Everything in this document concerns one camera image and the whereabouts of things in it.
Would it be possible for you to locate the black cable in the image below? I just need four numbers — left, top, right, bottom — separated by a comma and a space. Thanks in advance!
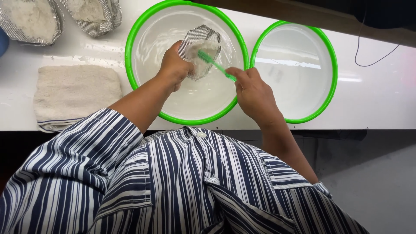
354, 10, 401, 67

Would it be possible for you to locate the person's left hand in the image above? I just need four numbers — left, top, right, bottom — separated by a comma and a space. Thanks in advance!
157, 40, 196, 92

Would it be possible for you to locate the small green-rimmed white basin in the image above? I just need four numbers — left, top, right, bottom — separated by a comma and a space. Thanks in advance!
250, 20, 338, 124

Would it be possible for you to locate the person's right hand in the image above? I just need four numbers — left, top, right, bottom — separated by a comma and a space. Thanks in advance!
226, 67, 284, 125

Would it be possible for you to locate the striped blue white shirt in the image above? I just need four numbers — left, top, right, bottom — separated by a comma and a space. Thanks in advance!
0, 108, 369, 234

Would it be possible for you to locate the green toothbrush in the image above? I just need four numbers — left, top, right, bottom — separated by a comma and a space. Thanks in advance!
197, 49, 237, 82

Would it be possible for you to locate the beige folded towel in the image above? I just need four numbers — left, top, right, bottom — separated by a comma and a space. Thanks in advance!
33, 65, 123, 133

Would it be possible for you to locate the large silver mesh filter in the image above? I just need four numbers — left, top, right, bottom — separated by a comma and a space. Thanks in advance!
0, 0, 65, 45

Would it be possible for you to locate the blue container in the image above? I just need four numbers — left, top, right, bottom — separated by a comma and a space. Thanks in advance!
0, 27, 10, 58

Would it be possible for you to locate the large green-rimmed white basin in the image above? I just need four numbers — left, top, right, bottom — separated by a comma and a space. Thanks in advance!
125, 0, 250, 126

